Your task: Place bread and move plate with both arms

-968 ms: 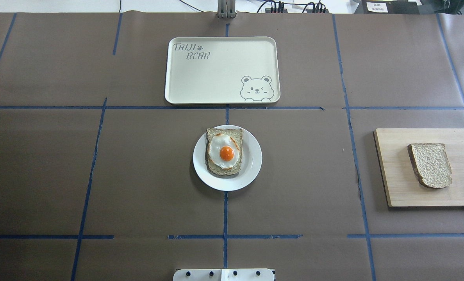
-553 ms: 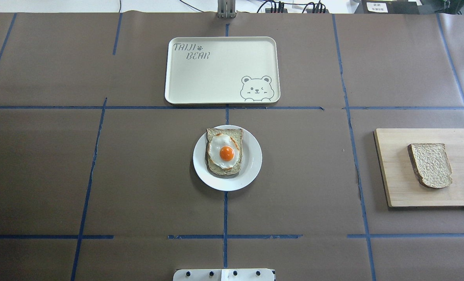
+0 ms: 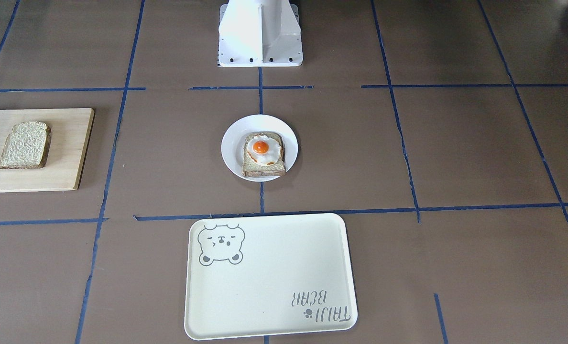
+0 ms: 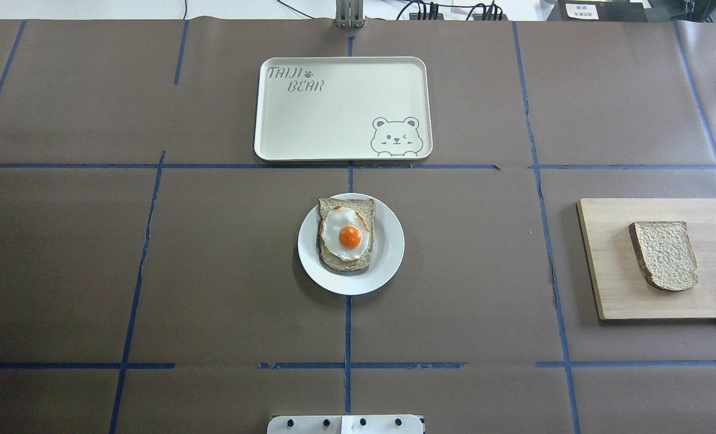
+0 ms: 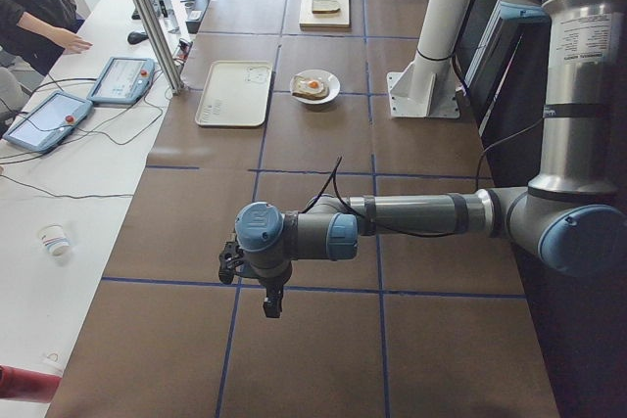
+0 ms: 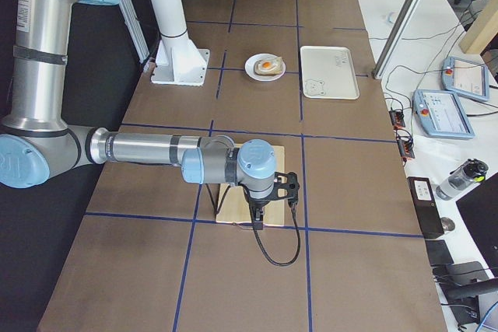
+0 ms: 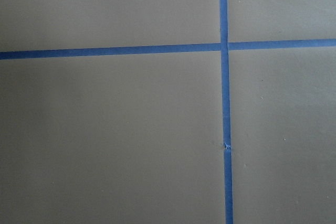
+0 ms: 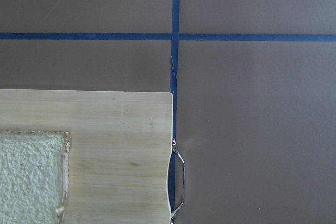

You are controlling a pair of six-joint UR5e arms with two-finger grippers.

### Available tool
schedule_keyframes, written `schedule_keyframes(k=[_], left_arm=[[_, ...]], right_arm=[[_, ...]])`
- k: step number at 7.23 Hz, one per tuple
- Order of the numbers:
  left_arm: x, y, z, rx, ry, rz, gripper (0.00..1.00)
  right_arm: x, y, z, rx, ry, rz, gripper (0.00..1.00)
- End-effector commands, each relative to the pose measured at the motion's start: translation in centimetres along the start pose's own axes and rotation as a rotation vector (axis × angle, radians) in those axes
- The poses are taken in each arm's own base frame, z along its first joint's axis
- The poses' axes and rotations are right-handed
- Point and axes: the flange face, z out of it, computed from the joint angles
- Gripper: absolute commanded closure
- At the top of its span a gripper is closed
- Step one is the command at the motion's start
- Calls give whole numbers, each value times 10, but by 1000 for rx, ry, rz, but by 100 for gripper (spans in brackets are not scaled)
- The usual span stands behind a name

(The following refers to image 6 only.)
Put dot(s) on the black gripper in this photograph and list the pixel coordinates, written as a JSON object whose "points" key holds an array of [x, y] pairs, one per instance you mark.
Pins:
{"points": [[257, 204]]}

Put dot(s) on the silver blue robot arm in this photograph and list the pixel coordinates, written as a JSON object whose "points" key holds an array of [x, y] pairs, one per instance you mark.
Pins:
{"points": [[37, 144]]}

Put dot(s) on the bamboo cutting board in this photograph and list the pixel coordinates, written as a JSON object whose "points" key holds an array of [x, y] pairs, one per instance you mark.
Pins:
{"points": [[235, 208]]}

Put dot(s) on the bottom toast slice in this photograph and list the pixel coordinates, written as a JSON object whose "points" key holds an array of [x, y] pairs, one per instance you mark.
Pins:
{"points": [[268, 68]]}

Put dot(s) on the fried egg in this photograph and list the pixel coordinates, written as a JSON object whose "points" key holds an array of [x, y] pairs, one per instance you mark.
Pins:
{"points": [[267, 64]]}

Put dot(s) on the cream bear tray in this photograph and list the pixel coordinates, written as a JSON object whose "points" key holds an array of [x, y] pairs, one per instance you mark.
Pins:
{"points": [[328, 73]]}

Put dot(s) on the lower orange connector board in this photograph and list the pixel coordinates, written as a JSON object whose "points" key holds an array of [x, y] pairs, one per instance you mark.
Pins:
{"points": [[405, 147]]}

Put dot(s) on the orange connector board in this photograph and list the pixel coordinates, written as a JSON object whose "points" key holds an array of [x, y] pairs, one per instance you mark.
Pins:
{"points": [[405, 147], [397, 118]]}

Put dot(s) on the black rectangular box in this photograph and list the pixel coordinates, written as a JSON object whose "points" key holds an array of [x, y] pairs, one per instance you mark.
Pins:
{"points": [[425, 207]]}

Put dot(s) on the upper orange connector board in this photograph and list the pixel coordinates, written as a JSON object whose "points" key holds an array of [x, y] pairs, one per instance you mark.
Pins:
{"points": [[397, 118]]}

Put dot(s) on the near teach pendant tablet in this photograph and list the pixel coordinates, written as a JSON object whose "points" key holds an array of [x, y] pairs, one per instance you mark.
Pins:
{"points": [[441, 114]]}

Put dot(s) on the teach pendant tablet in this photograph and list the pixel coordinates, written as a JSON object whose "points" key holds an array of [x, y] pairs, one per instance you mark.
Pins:
{"points": [[441, 114], [466, 78]]}

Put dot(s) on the clear water bottle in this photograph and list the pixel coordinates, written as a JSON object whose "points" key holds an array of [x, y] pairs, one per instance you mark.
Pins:
{"points": [[470, 172]]}

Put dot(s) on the black monitor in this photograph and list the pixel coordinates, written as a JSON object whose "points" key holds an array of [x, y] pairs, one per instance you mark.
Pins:
{"points": [[478, 209]]}

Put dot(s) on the far teach pendant tablet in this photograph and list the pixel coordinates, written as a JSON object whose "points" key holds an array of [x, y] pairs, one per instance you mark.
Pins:
{"points": [[466, 78]]}

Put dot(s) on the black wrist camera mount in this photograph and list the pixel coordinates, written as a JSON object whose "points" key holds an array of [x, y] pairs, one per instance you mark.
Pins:
{"points": [[285, 187]]}

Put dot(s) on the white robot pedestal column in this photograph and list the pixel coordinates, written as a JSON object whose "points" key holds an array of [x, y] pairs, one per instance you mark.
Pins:
{"points": [[178, 60]]}

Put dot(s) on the aluminium frame post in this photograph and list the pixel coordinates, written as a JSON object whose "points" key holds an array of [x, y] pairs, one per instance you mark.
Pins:
{"points": [[404, 16]]}

